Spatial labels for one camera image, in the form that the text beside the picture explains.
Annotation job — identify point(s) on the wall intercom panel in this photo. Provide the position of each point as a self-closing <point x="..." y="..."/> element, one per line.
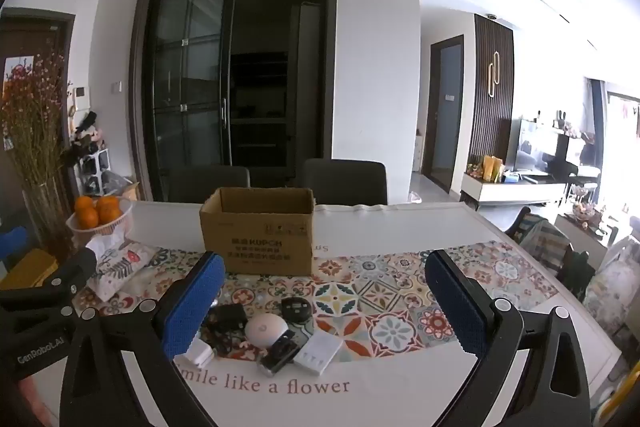
<point x="80" y="99"/>

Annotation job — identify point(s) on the dark glass sliding door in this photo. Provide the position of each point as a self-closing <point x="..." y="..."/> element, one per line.
<point x="200" y="82"/>

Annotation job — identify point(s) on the white shoe rack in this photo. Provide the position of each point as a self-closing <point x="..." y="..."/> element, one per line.
<point x="95" y="169"/>

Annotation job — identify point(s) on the white trash bag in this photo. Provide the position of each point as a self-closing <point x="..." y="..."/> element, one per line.
<point x="415" y="197"/>

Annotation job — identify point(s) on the white fruit basket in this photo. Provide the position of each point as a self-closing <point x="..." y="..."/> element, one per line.
<point x="100" y="229"/>

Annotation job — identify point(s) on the television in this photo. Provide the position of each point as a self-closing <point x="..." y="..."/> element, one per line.
<point x="532" y="147"/>

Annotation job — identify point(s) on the chair with draped clothes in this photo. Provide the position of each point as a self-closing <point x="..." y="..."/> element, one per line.
<point x="542" y="239"/>

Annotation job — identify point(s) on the patterned tissue pack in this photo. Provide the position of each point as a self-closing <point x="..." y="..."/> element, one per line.
<point x="120" y="264"/>

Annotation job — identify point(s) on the small cardboard box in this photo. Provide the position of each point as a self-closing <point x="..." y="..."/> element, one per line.
<point x="129" y="192"/>

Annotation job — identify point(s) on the grey hallway door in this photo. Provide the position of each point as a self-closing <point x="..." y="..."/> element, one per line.
<point x="445" y="112"/>

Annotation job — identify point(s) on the blue curtain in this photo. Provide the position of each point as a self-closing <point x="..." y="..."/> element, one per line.
<point x="595" y="122"/>

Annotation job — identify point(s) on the white television stand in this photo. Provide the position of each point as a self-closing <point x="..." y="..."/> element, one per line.
<point x="505" y="189"/>

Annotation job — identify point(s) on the black rectangular device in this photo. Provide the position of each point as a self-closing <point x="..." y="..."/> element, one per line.
<point x="279" y="353"/>

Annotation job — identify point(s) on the dried flower bouquet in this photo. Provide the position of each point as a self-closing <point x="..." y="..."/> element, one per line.
<point x="35" y="122"/>

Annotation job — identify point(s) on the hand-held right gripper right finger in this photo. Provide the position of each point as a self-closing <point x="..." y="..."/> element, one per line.
<point x="457" y="307"/>

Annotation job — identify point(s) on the yellow box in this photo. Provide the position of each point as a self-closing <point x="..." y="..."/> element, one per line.
<point x="30" y="264"/>

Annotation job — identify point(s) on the gold wall ornament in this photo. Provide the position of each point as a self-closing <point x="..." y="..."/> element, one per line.
<point x="493" y="74"/>

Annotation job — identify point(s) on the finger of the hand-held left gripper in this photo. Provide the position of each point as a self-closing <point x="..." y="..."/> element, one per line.
<point x="60" y="279"/>
<point x="12" y="242"/>

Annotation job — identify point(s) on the black round device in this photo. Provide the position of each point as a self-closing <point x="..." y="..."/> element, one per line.
<point x="296" y="308"/>

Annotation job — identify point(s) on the orange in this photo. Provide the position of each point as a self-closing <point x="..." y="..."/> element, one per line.
<point x="87" y="218"/>
<point x="84" y="203"/>
<point x="109" y="210"/>

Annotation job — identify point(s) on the brown wooden door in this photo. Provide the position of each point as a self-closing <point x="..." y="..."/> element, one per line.
<point x="10" y="167"/>

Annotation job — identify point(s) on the dark grey chair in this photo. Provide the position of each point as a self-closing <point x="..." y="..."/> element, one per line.
<point x="345" y="182"/>
<point x="207" y="184"/>

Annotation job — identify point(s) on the white box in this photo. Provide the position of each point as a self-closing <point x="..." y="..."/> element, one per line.
<point x="317" y="351"/>

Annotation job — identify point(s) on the white plug charger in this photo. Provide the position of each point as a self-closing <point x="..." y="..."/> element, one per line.
<point x="200" y="352"/>

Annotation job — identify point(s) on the dark slatted wall panel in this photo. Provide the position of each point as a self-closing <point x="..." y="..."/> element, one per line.
<point x="495" y="107"/>

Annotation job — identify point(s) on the yellow paper bags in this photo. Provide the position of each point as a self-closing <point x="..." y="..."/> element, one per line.
<point x="492" y="168"/>

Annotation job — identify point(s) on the white patterned bag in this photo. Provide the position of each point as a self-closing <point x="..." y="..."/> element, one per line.
<point x="612" y="287"/>

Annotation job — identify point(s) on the clear plastic bag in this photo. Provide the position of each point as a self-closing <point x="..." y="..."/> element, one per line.
<point x="111" y="182"/>

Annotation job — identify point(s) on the brown cardboard box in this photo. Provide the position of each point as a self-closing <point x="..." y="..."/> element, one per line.
<point x="260" y="232"/>

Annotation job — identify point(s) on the red and white poster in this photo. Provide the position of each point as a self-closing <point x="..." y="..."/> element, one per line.
<point x="12" y="74"/>

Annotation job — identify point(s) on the pile of plush toys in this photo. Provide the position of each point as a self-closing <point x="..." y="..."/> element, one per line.
<point x="89" y="134"/>

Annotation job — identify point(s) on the white round device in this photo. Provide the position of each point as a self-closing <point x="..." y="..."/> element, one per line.
<point x="262" y="331"/>

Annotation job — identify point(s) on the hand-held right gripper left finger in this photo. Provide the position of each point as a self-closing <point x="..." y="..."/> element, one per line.
<point x="192" y="307"/>

